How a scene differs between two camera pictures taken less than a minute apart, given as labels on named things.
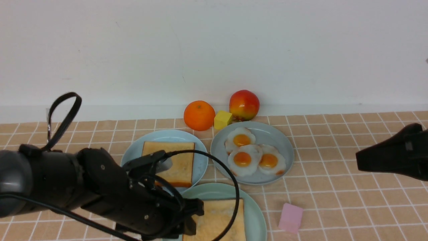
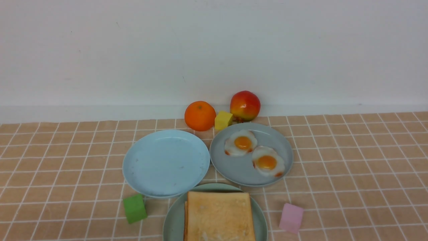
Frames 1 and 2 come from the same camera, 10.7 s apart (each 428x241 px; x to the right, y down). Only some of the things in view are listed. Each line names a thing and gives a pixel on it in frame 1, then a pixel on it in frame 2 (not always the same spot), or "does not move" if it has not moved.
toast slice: (181, 173) -> (219, 216)
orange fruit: (199, 115) does not move
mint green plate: (255, 225) does not move
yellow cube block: (222, 119) does not move
